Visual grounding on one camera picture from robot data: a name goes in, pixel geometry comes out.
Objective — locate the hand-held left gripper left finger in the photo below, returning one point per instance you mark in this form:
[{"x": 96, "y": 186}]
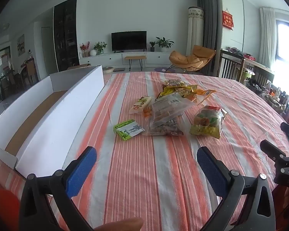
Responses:
[{"x": 81, "y": 170}]

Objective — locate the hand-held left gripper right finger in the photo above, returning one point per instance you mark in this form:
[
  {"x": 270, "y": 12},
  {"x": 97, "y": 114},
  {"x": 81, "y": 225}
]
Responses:
[{"x": 212, "y": 173}]

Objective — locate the white board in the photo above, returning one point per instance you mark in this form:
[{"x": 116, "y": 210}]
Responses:
[{"x": 57, "y": 130}]

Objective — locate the colourful candy bag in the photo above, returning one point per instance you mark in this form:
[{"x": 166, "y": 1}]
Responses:
[{"x": 207, "y": 122}]

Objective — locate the orange brown walnut bag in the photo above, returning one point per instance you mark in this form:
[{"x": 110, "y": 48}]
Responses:
[{"x": 167, "y": 130}]

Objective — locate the green white snack packet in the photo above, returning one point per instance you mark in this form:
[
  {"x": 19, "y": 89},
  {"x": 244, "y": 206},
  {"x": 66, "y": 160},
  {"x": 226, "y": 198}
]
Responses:
[{"x": 130, "y": 130}]

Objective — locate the clear bag of snacks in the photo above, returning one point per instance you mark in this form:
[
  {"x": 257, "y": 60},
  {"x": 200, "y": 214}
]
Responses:
[{"x": 168, "y": 108}]

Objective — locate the orange red snack packet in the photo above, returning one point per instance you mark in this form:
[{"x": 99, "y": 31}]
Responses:
[{"x": 203, "y": 94}]

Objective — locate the gold snack packet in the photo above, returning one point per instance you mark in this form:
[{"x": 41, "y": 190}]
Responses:
[{"x": 190, "y": 88}]

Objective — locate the white red snack packet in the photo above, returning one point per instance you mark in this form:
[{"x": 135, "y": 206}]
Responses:
[{"x": 141, "y": 104}]

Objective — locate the yellow green snack packet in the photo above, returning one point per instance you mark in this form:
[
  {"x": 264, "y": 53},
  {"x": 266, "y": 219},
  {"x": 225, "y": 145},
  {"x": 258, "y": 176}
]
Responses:
[{"x": 169, "y": 91}]

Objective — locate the yellow-edged peanut bag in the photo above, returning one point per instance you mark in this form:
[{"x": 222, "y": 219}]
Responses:
[{"x": 174, "y": 82}]

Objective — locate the person's left hand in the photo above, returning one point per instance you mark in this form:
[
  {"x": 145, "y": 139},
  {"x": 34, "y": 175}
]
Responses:
[{"x": 120, "y": 224}]

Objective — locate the cluttered wooden side table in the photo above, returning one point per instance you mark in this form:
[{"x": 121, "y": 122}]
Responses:
[{"x": 261, "y": 67}]

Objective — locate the green pot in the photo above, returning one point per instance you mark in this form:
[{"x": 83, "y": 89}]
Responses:
[{"x": 247, "y": 74}]

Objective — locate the red blurred object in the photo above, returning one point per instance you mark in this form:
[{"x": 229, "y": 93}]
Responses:
[{"x": 2, "y": 205}]

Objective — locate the dark wooden chair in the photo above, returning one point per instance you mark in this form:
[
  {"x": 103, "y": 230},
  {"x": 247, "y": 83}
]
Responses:
[{"x": 231, "y": 65}]

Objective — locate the white curtain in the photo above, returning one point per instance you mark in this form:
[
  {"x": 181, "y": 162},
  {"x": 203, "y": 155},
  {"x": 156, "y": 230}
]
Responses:
[{"x": 267, "y": 36}]

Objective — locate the brown cardboard box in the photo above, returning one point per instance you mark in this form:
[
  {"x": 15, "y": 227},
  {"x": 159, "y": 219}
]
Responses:
[{"x": 80, "y": 66}]

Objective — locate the white tv cabinet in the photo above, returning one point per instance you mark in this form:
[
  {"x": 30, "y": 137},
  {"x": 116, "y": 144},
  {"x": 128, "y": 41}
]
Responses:
[{"x": 103, "y": 59}]

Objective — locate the purple floor mat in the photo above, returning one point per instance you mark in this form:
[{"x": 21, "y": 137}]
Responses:
[{"x": 162, "y": 69}]

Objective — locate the orange lounge chair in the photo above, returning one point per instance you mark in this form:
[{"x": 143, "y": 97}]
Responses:
[{"x": 195, "y": 57}]

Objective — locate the round white vase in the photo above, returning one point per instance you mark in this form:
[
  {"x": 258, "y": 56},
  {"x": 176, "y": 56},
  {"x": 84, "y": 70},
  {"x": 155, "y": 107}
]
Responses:
[{"x": 93, "y": 52}]

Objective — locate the red flowers in vase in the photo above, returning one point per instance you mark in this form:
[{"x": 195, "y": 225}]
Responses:
[{"x": 84, "y": 48}]

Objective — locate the glass sliding door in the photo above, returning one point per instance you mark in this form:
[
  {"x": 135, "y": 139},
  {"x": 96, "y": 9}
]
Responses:
[{"x": 0, "y": 77}]

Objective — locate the white door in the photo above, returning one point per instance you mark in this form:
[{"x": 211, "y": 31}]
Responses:
[{"x": 47, "y": 50}]

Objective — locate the wooden bench with metal legs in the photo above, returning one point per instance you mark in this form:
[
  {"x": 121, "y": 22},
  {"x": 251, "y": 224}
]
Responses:
[{"x": 134, "y": 57}]

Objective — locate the green plant in glass vase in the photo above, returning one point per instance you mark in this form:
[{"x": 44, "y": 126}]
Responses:
[{"x": 100, "y": 47}]

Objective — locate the covered standing air conditioner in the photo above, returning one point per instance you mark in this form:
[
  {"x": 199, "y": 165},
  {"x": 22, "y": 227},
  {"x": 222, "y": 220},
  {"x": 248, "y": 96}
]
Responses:
[{"x": 195, "y": 28}]

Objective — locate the dark display cabinet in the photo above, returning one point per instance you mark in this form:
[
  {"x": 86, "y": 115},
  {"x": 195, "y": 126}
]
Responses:
[{"x": 66, "y": 33}]

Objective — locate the black television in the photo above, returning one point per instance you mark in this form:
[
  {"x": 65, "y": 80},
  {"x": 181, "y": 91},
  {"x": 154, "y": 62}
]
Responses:
[{"x": 128, "y": 41}]

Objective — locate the grey curtain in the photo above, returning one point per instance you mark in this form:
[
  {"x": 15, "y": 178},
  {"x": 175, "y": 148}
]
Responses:
[{"x": 209, "y": 16}]

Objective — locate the large potted green plant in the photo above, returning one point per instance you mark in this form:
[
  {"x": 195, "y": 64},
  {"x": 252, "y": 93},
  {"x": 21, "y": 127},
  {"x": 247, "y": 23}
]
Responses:
[{"x": 164, "y": 42}]

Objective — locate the small potted plant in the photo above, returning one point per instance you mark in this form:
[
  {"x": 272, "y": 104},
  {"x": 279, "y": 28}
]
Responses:
[{"x": 152, "y": 46}]

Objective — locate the red wall hanging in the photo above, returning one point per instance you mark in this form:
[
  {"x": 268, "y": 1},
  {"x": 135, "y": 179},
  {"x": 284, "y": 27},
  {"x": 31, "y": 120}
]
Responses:
[{"x": 227, "y": 19}]

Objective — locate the wall picture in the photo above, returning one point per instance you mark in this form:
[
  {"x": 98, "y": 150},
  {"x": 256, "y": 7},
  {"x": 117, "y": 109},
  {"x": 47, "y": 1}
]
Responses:
[{"x": 21, "y": 44}]

